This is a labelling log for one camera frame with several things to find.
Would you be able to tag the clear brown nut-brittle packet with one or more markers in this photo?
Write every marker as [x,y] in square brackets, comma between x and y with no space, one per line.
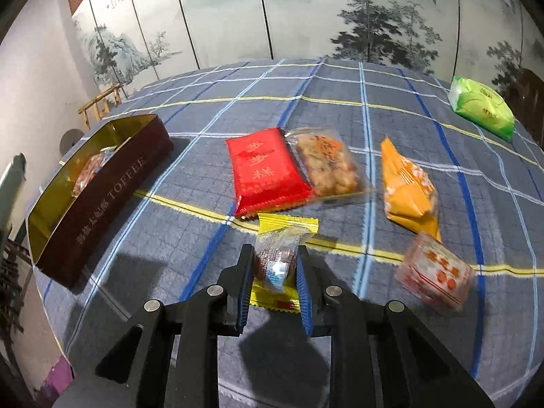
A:
[328,166]

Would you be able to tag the white red-printed cake packet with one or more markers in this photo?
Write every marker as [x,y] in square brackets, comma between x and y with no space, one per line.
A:
[434,274]

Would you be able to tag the dark wooden chair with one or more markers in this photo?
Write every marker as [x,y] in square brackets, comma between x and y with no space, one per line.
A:
[525,97]

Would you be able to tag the round stone millstone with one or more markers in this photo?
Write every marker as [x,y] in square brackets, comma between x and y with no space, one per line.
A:
[69,139]

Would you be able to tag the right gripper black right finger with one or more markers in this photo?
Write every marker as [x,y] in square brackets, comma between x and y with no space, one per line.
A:
[381,355]

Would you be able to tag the painted folding screen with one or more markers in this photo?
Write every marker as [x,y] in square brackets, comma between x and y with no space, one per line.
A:
[137,42]

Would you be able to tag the orange snack packet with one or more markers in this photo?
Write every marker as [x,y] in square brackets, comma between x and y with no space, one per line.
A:
[410,198]

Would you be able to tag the yellow-ended clear candy packet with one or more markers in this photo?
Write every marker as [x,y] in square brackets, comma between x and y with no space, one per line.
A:
[276,249]

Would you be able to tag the green snack packet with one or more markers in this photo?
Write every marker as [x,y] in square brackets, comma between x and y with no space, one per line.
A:
[482,105]

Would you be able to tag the red snack packet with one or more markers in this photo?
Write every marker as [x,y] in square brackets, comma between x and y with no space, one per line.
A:
[266,176]

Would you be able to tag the dark wooden rack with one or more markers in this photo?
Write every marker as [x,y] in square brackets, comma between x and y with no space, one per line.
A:
[12,293]

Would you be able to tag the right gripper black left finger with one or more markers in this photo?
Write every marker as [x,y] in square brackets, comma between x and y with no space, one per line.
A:
[169,350]

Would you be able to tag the light wooden chair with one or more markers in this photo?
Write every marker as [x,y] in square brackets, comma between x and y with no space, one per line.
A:
[102,104]

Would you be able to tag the clear bag of peanuts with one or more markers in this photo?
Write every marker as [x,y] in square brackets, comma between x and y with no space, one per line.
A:
[93,165]

